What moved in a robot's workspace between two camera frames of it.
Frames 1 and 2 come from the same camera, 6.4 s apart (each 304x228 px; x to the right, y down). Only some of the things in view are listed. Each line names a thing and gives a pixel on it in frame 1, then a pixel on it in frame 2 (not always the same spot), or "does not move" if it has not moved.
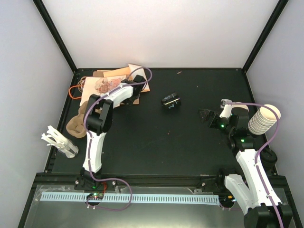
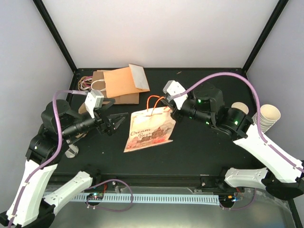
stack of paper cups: [264, 119] does not move
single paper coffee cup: [242, 110] does not move
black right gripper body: [215, 125] to [178, 117]
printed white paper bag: [99, 86] to [151, 127]
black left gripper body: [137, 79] to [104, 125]
